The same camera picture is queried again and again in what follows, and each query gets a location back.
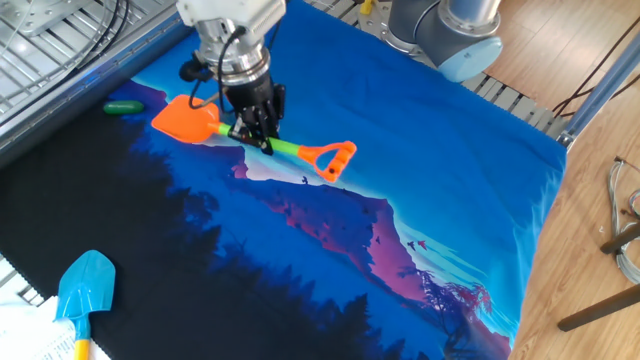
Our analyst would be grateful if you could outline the aluminium mounting plate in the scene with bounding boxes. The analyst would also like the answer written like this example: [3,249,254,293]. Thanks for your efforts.
[0,0,96,39]

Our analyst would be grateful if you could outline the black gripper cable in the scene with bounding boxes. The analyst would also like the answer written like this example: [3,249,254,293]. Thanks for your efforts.
[178,24,249,111]

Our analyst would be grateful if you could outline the aluminium frame post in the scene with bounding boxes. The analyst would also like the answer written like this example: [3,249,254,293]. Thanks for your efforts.
[557,29,640,149]

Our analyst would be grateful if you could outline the black table cable bundle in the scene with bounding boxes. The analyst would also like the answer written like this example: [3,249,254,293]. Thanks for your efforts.
[74,0,132,69]

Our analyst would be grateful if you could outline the black floor cable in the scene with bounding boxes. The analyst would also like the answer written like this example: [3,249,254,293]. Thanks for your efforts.
[552,14,640,119]

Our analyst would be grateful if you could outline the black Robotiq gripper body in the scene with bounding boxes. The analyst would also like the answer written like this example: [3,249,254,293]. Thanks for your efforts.
[225,74,287,121]

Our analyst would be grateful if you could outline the mountain print blue cloth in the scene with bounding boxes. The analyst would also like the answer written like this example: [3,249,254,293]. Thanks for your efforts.
[0,0,569,360]

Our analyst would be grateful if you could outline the grey wire bundle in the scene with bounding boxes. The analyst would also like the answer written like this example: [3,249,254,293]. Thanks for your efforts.
[607,155,640,286]

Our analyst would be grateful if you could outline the blue yellow toy shovel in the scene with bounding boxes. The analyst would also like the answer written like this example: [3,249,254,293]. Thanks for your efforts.
[53,249,117,360]

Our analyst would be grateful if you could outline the green toy cucumber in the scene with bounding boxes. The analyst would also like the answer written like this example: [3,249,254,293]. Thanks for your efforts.
[103,99,146,116]

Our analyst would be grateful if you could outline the dark wooden furniture leg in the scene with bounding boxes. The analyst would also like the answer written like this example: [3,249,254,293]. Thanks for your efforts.
[557,283,640,333]
[599,222,640,255]

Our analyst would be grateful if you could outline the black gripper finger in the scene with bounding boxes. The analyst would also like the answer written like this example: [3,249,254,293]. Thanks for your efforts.
[252,102,282,156]
[228,110,259,147]

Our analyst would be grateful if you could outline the orange green toy shovel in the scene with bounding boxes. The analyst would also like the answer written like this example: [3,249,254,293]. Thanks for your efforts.
[150,93,358,184]

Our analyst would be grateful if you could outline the white printed paper sheets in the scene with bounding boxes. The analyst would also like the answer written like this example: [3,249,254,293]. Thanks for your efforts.
[0,294,111,360]

